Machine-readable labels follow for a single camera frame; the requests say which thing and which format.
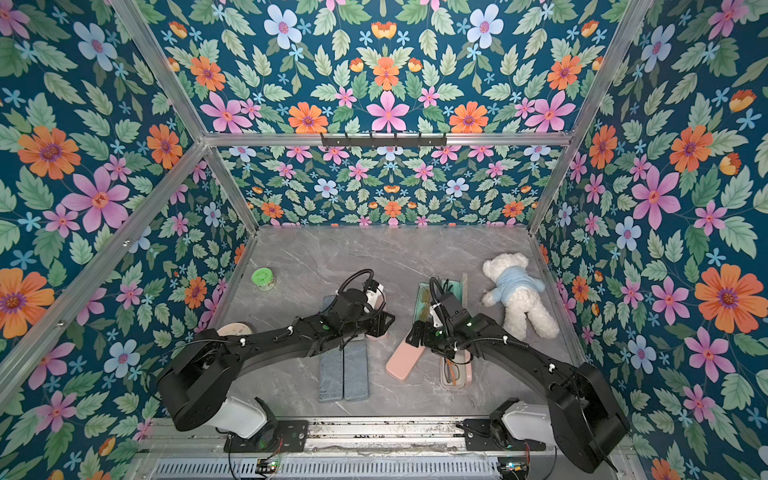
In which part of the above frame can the green case with black glasses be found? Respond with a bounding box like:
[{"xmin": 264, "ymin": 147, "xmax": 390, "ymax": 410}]
[{"xmin": 439, "ymin": 273, "xmax": 469, "ymax": 309}]

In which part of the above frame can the grey case with red glasses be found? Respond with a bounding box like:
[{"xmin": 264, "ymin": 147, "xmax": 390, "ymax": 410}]
[{"xmin": 321, "ymin": 295, "xmax": 336, "ymax": 312}]

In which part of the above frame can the aluminium front rail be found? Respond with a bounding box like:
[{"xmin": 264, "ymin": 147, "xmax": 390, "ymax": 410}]
[{"xmin": 143, "ymin": 416, "xmax": 631, "ymax": 457}]

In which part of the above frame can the white teddy bear blue shirt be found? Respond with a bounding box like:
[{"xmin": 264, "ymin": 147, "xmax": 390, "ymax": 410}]
[{"xmin": 481, "ymin": 253, "xmax": 560, "ymax": 341}]

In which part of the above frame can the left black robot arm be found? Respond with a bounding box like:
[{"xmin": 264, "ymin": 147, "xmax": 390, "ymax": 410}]
[{"xmin": 156, "ymin": 269, "xmax": 395, "ymax": 432}]

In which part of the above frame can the green lidded small jar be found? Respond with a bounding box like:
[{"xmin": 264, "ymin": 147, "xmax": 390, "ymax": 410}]
[{"xmin": 251, "ymin": 267, "xmax": 276, "ymax": 291}]

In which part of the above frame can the green case with olive glasses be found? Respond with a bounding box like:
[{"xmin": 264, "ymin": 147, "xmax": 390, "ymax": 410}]
[{"xmin": 414, "ymin": 283, "xmax": 433, "ymax": 324}]

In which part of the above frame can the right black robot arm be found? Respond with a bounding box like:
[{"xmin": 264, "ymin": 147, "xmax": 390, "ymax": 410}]
[{"xmin": 407, "ymin": 277, "xmax": 631, "ymax": 473}]

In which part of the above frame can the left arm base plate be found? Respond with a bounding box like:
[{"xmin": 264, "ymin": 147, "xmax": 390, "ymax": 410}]
[{"xmin": 224, "ymin": 420, "xmax": 309, "ymax": 454}]

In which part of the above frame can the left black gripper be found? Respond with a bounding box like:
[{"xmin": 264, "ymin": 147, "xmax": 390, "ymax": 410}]
[{"xmin": 339, "ymin": 309, "xmax": 399, "ymax": 340}]

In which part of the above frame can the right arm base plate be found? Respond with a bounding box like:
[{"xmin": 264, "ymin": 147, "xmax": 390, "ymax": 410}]
[{"xmin": 455, "ymin": 418, "xmax": 547, "ymax": 452}]

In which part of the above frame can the black hook rack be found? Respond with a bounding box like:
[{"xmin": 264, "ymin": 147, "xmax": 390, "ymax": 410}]
[{"xmin": 320, "ymin": 133, "xmax": 448, "ymax": 148}]

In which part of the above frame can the cream analog clock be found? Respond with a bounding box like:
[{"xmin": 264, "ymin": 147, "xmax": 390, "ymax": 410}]
[{"xmin": 217, "ymin": 322, "xmax": 253, "ymax": 337}]

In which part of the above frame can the grey case with yellow glasses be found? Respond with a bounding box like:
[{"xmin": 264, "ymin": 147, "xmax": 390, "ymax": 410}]
[{"xmin": 343, "ymin": 339, "xmax": 369, "ymax": 402}]

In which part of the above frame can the grey case with white glasses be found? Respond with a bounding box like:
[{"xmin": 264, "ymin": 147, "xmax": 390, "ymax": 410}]
[{"xmin": 318, "ymin": 349, "xmax": 344, "ymax": 403}]

